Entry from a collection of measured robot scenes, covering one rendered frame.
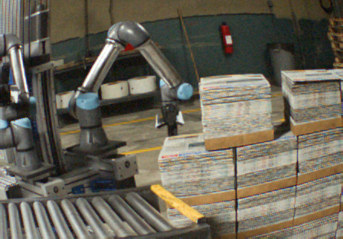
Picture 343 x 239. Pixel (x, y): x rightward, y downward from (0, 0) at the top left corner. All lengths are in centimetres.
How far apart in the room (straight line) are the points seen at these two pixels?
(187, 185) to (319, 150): 61
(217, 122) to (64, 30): 666
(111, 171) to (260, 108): 74
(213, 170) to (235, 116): 22
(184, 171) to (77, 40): 663
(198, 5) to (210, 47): 77
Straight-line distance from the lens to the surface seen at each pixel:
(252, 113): 220
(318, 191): 234
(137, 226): 157
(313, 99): 223
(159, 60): 271
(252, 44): 966
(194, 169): 222
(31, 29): 248
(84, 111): 256
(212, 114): 219
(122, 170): 250
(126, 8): 891
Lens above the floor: 136
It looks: 10 degrees down
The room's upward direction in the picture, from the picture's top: 7 degrees counter-clockwise
